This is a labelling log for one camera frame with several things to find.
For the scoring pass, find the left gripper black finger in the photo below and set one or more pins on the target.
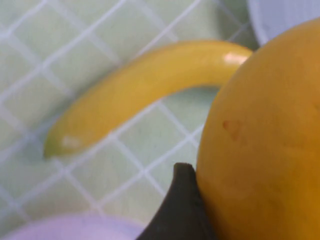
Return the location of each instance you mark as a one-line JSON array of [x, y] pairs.
[[182, 215]]

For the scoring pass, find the yellow-orange plastic mango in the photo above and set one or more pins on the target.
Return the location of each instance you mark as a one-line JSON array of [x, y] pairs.
[[262, 137]]

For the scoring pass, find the yellow plastic banana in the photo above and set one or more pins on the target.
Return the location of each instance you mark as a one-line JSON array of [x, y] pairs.
[[125, 92]]

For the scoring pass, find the pink round plate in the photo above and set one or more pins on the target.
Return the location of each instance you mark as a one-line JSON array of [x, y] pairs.
[[75, 230]]

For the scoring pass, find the grey round plate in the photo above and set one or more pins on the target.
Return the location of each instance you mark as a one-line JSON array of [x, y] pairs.
[[275, 15]]

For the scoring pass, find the green white checkered tablecloth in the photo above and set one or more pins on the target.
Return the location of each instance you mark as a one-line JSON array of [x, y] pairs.
[[162, 130]]

